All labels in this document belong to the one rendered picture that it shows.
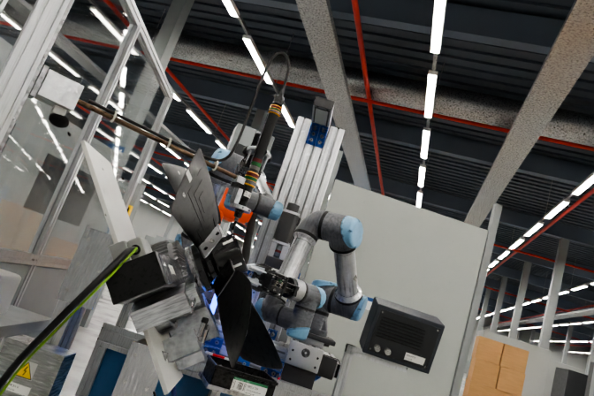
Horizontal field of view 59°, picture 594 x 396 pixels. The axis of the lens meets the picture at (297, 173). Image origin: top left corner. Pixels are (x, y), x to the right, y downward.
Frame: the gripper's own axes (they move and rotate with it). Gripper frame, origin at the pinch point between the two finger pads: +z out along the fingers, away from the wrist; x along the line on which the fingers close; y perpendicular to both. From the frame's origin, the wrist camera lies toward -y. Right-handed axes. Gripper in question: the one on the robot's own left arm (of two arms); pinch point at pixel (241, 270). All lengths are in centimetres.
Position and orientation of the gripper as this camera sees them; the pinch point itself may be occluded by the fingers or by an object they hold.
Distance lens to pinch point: 174.6
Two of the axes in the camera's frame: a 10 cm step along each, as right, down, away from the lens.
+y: 5.9, 1.1, -8.0
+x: -3.7, 9.2, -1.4
